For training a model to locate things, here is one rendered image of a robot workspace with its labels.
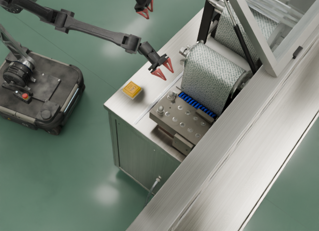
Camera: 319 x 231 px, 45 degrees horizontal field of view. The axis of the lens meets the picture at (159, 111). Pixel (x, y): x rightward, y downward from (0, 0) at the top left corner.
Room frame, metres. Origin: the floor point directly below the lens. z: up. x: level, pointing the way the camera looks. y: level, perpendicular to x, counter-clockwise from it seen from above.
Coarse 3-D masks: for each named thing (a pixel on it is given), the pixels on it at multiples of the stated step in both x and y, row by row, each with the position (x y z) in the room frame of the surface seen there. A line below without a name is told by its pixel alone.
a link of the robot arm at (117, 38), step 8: (72, 16) 1.29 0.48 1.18; (72, 24) 1.24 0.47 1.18; (80, 24) 1.24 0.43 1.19; (88, 24) 1.24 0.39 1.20; (64, 32) 1.22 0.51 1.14; (88, 32) 1.20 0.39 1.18; (96, 32) 1.20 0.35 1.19; (104, 32) 1.20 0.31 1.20; (112, 32) 1.20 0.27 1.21; (120, 32) 1.20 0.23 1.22; (112, 40) 1.17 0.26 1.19; (120, 40) 1.16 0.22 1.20; (128, 40) 1.16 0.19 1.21; (136, 40) 1.17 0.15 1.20; (128, 48) 1.13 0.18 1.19
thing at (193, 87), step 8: (184, 72) 1.04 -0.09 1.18; (184, 80) 1.03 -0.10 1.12; (192, 80) 1.01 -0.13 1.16; (200, 80) 0.99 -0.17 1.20; (184, 88) 1.03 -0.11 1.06; (192, 88) 1.01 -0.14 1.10; (200, 88) 0.99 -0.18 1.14; (208, 88) 0.97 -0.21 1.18; (192, 96) 1.00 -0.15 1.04; (200, 96) 0.98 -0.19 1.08; (208, 96) 0.96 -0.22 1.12; (216, 96) 0.94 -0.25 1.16; (224, 96) 0.92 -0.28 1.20; (200, 104) 0.97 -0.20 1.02; (208, 104) 0.95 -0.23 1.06; (216, 104) 0.93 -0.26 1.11; (224, 104) 0.91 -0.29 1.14; (216, 112) 0.92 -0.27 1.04
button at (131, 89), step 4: (128, 84) 1.10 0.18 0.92; (132, 84) 1.10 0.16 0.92; (136, 84) 1.11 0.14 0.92; (124, 88) 1.07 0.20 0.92; (128, 88) 1.08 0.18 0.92; (132, 88) 1.08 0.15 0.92; (136, 88) 1.08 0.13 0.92; (140, 88) 1.09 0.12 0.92; (128, 92) 1.05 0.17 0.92; (132, 92) 1.05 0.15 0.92; (136, 92) 1.06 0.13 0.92; (132, 96) 1.04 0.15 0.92
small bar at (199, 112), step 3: (198, 108) 0.93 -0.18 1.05; (198, 111) 0.92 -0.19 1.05; (201, 111) 0.92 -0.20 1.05; (198, 114) 0.91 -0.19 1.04; (201, 114) 0.90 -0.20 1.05; (204, 114) 0.90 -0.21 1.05; (207, 114) 0.91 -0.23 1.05; (201, 117) 0.90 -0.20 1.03; (204, 117) 0.89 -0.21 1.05; (207, 117) 0.89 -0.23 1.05; (210, 117) 0.89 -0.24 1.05; (207, 120) 0.88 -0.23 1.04; (210, 120) 0.88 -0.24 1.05; (213, 120) 0.88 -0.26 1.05; (210, 123) 0.87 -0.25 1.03
